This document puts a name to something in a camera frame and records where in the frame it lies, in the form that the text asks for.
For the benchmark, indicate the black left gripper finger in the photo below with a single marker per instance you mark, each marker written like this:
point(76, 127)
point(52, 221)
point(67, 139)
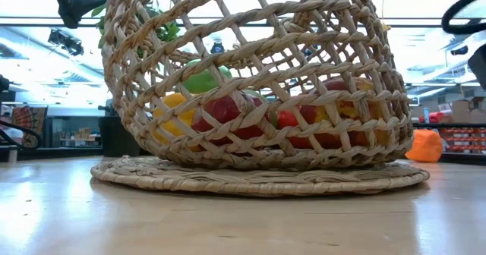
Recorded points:
point(89, 2)

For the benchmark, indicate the yellow bell pepper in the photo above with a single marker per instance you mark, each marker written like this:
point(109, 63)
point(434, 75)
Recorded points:
point(172, 101)

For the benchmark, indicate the green apple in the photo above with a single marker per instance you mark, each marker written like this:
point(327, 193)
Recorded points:
point(201, 82)

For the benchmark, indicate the orange yellow peach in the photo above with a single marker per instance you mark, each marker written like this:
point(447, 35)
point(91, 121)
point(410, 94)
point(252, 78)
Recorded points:
point(338, 85)

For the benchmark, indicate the red orange mango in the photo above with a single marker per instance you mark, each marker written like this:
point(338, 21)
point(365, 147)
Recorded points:
point(224, 111)

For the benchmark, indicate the woven seagrass basket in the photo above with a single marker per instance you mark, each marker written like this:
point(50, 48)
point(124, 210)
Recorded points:
point(266, 31)

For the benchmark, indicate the red tomato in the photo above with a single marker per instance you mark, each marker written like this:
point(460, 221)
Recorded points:
point(292, 118)

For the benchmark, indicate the black ceiling track light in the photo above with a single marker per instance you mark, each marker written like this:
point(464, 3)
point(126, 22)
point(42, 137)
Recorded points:
point(64, 42)

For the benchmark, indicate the cardboard boxes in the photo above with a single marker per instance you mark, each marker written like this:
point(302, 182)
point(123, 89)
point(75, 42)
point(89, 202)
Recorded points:
point(467, 111)

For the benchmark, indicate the red container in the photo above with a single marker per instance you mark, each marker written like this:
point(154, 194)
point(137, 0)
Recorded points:
point(436, 117)

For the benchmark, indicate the red stacked crates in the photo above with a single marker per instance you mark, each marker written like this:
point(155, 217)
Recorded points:
point(463, 139)

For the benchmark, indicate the brown storage shelf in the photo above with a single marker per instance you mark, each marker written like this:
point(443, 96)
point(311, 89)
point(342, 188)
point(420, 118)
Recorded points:
point(79, 135)

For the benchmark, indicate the green potted plant black pot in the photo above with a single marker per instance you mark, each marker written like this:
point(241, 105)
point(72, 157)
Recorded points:
point(114, 137)

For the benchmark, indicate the round woven placemat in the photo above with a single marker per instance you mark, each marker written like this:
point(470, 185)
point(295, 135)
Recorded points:
point(247, 183)

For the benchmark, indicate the black ceiling camera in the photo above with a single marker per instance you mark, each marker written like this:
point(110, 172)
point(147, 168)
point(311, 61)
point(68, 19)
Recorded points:
point(459, 51)

